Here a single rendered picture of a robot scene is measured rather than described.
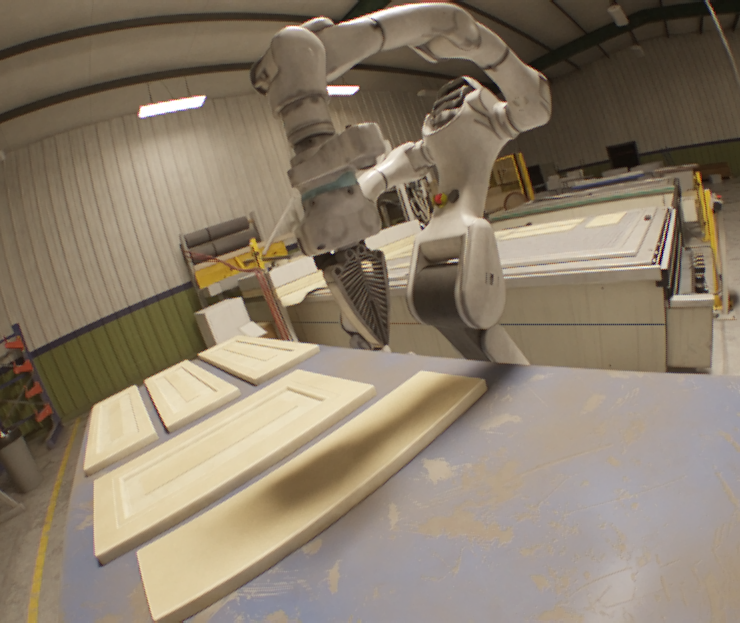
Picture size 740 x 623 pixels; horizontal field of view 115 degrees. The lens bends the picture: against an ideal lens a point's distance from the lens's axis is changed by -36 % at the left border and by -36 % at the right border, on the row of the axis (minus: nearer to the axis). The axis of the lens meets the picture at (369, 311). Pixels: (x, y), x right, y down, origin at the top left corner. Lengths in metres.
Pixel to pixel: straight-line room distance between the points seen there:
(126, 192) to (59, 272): 2.04
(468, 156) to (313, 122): 0.56
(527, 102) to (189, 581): 0.95
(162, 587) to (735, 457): 0.55
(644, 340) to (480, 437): 1.59
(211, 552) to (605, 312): 1.85
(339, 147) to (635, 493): 0.43
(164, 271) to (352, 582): 7.45
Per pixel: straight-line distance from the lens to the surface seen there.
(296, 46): 0.46
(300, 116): 0.43
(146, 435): 0.85
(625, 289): 1.88
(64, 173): 8.21
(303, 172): 0.41
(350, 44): 0.53
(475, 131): 0.94
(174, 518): 0.52
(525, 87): 0.84
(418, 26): 0.63
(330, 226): 0.40
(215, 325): 3.77
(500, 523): 0.34
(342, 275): 0.41
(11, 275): 7.94
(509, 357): 0.97
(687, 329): 1.94
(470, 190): 0.89
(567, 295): 1.98
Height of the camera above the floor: 1.30
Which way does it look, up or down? 13 degrees down
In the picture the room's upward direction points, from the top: 18 degrees counter-clockwise
